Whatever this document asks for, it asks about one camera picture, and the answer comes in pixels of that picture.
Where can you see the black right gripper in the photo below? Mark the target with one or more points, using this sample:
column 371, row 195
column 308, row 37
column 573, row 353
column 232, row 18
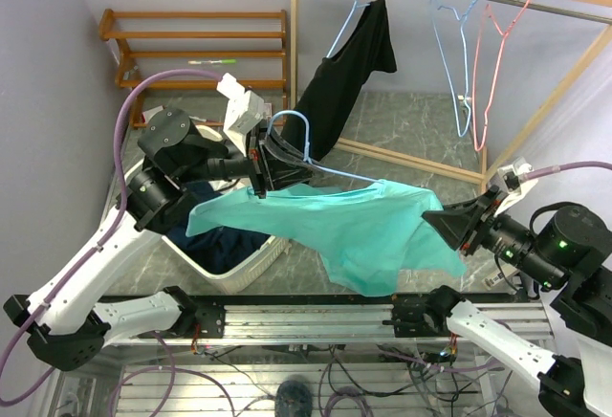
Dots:
column 453, row 220

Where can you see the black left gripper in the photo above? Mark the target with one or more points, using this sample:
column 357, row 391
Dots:
column 277, row 177

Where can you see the blue hanger of teal shirt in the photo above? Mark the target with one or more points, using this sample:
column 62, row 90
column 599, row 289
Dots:
column 306, row 151

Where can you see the black t shirt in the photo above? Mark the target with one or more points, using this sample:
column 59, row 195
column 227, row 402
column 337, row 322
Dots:
column 331, row 95

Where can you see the teal t shirt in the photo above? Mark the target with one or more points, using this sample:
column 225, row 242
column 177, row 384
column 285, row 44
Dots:
column 364, row 237

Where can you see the blue hanger of black shirt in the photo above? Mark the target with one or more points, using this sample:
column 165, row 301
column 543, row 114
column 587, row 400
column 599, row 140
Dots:
column 355, row 5

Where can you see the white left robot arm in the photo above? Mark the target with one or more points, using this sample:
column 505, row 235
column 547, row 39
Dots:
column 65, row 322

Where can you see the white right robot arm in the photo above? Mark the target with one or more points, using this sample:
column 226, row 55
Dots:
column 566, row 257

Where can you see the red white small box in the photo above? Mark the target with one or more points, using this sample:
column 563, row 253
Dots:
column 267, row 111

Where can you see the pink white pen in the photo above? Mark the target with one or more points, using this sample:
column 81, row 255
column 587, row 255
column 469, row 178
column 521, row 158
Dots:
column 205, row 121

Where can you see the navy blue garment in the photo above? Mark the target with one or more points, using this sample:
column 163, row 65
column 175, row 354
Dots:
column 219, row 250

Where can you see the brown wooden shoe rack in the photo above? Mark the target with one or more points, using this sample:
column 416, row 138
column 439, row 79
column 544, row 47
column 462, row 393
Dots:
column 151, row 41

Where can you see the green white pen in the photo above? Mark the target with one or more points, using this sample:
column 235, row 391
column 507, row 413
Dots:
column 223, row 61

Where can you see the cream plastic laundry basket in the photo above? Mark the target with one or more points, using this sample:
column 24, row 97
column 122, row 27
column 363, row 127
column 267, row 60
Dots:
column 161, row 264

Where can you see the wooden clothes rack frame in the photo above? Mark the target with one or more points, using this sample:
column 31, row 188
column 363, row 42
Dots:
column 517, row 56

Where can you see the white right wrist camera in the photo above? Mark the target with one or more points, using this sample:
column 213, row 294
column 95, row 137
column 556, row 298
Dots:
column 514, row 183

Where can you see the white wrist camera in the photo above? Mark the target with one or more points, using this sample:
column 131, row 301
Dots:
column 514, row 183
column 244, row 109

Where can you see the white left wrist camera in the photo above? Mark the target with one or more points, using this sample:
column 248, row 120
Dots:
column 244, row 109

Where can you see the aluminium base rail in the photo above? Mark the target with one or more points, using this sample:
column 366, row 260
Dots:
column 260, row 320

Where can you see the empty blue wire hanger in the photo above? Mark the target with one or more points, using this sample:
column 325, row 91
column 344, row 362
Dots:
column 449, row 29

